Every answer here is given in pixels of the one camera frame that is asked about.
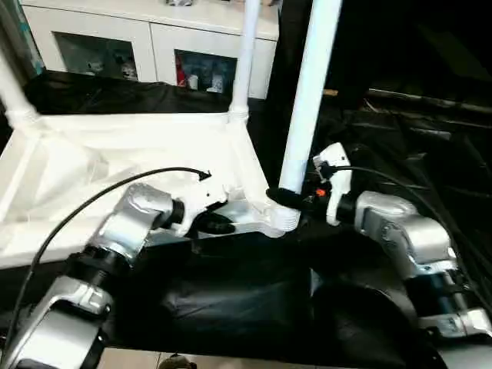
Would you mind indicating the black work mat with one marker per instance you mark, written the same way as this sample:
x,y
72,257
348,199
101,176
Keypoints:
x,y
250,300

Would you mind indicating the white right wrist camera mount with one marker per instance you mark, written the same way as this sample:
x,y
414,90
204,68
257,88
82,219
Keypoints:
x,y
336,180

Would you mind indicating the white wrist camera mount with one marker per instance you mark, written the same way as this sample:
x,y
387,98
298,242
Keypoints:
x,y
200,203
336,180

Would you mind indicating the white plastic table top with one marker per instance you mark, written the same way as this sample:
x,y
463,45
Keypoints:
x,y
115,153

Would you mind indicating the black backdrop cloth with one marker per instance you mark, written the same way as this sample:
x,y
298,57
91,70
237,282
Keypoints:
x,y
403,42

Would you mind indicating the grey metal rod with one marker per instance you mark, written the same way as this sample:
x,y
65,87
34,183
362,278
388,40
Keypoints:
x,y
430,100

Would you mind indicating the white sideboard with glass doors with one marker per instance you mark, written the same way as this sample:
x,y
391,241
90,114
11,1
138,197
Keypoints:
x,y
153,34

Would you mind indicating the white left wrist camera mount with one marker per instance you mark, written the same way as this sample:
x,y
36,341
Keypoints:
x,y
200,203

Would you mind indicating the grey curtain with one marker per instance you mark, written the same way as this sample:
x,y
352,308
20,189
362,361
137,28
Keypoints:
x,y
19,30

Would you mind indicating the white printed mug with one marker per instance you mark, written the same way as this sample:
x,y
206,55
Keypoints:
x,y
217,82

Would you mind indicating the white plastic table leg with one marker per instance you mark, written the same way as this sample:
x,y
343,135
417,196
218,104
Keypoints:
x,y
311,77
244,57
15,96

